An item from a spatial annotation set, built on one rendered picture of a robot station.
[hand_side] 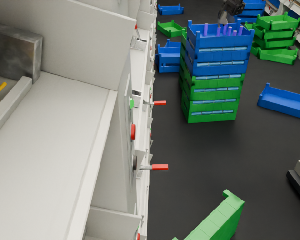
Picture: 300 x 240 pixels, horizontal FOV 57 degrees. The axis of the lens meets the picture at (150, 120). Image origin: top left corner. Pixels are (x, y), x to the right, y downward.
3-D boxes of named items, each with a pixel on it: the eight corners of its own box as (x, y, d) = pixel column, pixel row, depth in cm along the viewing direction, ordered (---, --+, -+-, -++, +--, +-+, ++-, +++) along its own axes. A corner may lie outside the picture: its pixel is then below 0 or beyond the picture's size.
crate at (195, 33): (237, 32, 160) (240, 18, 155) (252, 45, 144) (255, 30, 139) (186, 34, 157) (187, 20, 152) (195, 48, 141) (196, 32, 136)
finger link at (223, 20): (221, 32, 141) (229, 15, 135) (213, 26, 144) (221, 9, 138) (225, 32, 143) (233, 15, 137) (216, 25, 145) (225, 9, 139)
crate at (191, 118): (224, 102, 188) (226, 92, 184) (235, 120, 172) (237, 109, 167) (180, 105, 185) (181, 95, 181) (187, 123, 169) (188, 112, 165)
